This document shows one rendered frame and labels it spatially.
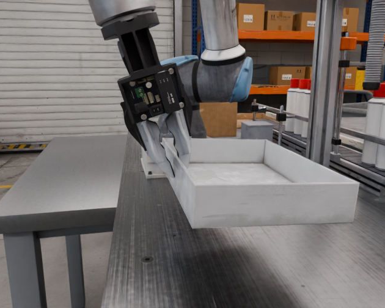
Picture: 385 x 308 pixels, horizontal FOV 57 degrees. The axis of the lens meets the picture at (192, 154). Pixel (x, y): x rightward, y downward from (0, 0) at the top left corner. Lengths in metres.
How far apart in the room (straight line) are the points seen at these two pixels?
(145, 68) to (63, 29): 4.83
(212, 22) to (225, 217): 0.60
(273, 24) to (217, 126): 3.70
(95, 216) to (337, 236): 0.48
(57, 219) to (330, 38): 0.74
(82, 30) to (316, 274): 4.88
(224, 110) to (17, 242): 0.92
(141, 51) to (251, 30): 4.40
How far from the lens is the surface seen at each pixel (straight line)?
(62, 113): 5.26
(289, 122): 1.42
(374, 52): 0.85
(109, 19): 0.44
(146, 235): 0.66
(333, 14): 0.94
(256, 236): 0.66
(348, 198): 0.46
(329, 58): 0.94
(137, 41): 0.42
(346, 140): 1.19
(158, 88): 0.42
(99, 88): 5.19
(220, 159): 0.67
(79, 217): 0.80
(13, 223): 0.83
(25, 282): 0.91
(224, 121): 1.46
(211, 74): 0.94
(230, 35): 0.92
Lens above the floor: 1.12
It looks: 13 degrees down
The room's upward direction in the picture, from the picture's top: straight up
